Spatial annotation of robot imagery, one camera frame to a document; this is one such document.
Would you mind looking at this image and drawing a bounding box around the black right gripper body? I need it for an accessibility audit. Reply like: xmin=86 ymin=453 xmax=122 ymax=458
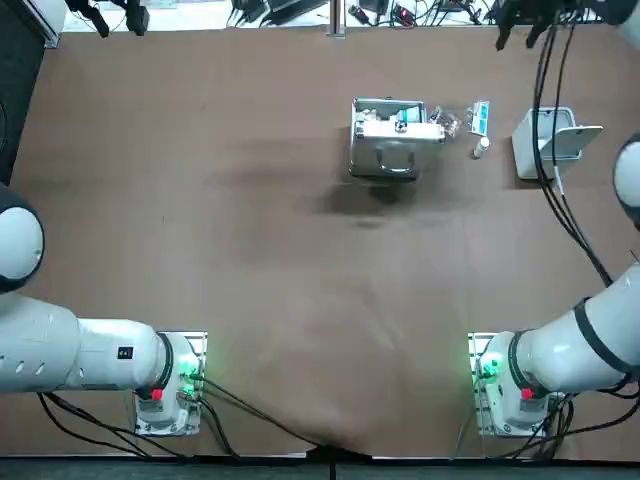
xmin=492 ymin=0 xmax=571 ymax=22

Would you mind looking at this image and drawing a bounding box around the clear packet of gloves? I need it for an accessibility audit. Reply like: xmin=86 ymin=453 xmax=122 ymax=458
xmin=464 ymin=99 xmax=491 ymax=137

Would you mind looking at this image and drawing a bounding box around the iodophor cotton swab packet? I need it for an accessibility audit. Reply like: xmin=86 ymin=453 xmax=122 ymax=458
xmin=428 ymin=104 xmax=462 ymax=142

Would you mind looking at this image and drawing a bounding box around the white medical waste bin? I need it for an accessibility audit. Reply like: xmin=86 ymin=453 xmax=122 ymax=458
xmin=510 ymin=106 xmax=605 ymax=181

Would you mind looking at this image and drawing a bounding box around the aluminium medical kit case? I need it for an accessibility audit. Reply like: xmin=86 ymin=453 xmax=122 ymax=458
xmin=348 ymin=96 xmax=448 ymax=182

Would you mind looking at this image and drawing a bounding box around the aluminium frame post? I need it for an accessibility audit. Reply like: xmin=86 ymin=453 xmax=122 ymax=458
xmin=325 ymin=0 xmax=347 ymax=39

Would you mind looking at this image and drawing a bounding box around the black base cable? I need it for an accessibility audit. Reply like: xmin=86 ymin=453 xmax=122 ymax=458
xmin=189 ymin=372 xmax=371 ymax=459

